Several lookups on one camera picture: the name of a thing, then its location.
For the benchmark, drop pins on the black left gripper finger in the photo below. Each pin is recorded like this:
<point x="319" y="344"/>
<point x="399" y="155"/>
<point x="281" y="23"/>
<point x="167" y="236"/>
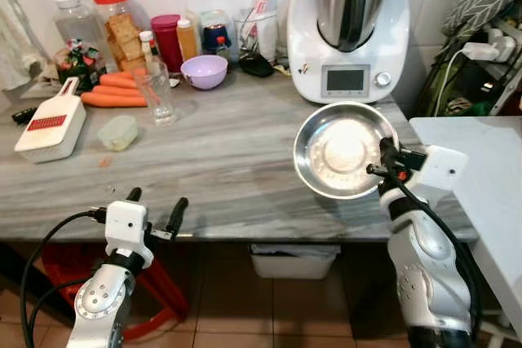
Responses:
<point x="133" y="194"/>
<point x="176" y="213"/>

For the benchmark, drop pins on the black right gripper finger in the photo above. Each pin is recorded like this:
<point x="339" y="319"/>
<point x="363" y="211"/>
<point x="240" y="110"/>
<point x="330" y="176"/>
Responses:
<point x="376" y="170"/>
<point x="388" y="150"/>

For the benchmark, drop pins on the stainless steel bowl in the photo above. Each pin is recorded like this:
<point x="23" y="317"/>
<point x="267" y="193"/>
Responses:
<point x="338" y="152"/>

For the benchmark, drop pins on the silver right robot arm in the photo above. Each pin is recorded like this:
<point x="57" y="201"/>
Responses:
<point x="424" y="275"/>

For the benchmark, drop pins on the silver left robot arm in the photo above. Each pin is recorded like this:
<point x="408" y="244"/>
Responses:
<point x="102" y="303"/>

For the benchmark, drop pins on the small orange carrot piece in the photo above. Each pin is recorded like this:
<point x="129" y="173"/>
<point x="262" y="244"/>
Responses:
<point x="103" y="162"/>

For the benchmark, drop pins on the red plastic stool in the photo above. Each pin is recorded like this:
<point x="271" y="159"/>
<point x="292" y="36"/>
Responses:
<point x="163" y="291"/>

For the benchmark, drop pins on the small pale green container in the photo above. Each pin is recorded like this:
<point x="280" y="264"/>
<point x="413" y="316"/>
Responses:
<point x="119" y="133"/>

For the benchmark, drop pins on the white table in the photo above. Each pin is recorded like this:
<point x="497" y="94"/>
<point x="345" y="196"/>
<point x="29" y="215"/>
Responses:
<point x="485" y="185"/>

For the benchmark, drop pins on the clear drinking glass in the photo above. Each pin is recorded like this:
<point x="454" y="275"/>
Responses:
<point x="159" y="99"/>

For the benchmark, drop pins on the white red slicer grater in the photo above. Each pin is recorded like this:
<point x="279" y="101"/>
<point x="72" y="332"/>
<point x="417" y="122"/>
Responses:
<point x="50" y="132"/>

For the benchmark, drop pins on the white food processor appliance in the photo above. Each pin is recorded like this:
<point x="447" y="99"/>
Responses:
<point x="347" y="46"/>

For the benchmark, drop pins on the white plastic bin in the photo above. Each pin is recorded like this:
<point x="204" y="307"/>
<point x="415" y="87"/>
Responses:
<point x="294" y="261"/>

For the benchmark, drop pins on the black remote control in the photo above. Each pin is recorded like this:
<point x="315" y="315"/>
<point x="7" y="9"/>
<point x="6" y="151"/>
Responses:
<point x="24" y="115"/>

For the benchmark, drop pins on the white power adapter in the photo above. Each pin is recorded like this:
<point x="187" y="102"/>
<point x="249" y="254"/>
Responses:
<point x="483" y="50"/>

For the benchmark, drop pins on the purple plastic bowl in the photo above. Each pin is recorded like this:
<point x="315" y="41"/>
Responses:
<point x="204" y="72"/>

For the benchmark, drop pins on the red green produce pack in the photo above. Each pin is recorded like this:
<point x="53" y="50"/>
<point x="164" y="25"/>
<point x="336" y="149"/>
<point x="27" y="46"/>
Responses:
<point x="78" y="61"/>

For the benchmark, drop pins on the small white cap bottle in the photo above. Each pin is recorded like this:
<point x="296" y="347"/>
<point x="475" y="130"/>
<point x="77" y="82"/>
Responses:
<point x="148" y="48"/>

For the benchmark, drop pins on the magenta canister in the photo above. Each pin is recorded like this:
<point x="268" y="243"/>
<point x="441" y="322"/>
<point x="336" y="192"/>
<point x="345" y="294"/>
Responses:
<point x="167" y="42"/>

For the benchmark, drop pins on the small black object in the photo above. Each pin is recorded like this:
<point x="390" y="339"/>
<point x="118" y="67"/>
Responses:
<point x="256" y="65"/>

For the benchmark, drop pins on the red lid cracker jar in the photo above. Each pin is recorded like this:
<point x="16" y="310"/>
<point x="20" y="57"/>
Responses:
<point x="121" y="34"/>

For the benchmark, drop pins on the orange liquid bottle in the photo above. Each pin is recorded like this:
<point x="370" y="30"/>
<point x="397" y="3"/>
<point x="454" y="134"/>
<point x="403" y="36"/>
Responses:
<point x="187" y="40"/>

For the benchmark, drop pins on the clear jar with blue contents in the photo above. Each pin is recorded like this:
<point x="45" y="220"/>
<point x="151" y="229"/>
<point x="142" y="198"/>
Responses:
<point x="216" y="37"/>

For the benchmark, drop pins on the clear plastic bottle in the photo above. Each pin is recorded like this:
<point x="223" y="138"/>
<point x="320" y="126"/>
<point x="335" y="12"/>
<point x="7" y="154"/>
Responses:
<point x="75" y="22"/>

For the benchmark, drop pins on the white hanging cloth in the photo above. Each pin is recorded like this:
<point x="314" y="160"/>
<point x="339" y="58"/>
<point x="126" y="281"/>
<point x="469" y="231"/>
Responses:
<point x="12" y="42"/>

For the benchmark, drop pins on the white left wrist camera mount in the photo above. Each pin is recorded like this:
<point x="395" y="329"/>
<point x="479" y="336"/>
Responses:
<point x="126" y="226"/>

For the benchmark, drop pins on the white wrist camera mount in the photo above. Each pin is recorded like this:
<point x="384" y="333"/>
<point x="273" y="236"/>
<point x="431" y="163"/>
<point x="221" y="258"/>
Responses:
<point x="126" y="226"/>
<point x="443" y="170"/>

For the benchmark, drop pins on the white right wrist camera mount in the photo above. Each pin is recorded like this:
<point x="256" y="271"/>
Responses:
<point x="443" y="170"/>

